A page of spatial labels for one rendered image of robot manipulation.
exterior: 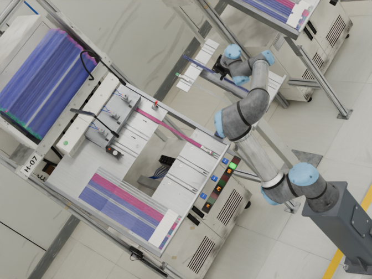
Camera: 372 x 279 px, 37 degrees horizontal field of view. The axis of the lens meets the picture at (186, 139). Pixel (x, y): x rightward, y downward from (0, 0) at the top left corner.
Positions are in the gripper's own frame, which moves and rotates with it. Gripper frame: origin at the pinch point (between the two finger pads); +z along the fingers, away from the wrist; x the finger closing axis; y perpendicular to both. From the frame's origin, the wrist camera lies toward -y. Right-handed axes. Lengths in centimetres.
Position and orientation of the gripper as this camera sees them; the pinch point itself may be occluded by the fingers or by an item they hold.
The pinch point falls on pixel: (222, 77)
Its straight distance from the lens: 303.4
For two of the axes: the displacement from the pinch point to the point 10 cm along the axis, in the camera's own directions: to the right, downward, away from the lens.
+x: -5.3, 8.1, -2.7
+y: -8.4, -5.4, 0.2
